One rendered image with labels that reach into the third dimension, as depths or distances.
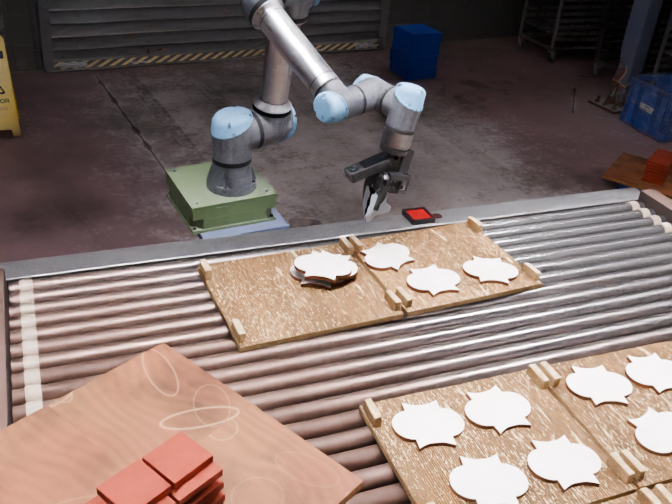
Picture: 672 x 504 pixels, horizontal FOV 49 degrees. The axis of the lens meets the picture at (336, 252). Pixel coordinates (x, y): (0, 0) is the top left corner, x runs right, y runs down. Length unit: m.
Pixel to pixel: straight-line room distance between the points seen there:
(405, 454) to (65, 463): 0.60
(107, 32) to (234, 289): 4.74
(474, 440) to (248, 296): 0.65
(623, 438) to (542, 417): 0.16
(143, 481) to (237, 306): 0.80
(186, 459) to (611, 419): 0.92
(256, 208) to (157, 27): 4.39
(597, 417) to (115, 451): 0.95
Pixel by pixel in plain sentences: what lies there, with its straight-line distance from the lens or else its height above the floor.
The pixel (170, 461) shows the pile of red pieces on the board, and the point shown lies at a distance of 1.06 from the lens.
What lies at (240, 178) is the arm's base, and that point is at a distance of 2.19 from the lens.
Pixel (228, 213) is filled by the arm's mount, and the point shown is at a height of 0.92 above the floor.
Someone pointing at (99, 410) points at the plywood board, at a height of 1.04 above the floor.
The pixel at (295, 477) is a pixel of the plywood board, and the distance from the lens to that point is 1.24.
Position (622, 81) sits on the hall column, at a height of 0.24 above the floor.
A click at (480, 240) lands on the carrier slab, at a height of 0.94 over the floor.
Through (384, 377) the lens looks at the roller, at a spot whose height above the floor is 0.92.
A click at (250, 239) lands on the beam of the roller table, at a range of 2.07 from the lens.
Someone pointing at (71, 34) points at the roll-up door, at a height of 0.29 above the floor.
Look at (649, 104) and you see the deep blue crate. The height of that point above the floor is 0.22.
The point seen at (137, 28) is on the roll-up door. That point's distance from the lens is 6.46.
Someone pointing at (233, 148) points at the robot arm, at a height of 1.11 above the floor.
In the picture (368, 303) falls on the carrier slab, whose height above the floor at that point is 0.94.
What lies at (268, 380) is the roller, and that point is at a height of 0.92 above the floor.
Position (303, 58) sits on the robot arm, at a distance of 1.84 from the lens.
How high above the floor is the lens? 1.96
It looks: 31 degrees down
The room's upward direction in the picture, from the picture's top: 5 degrees clockwise
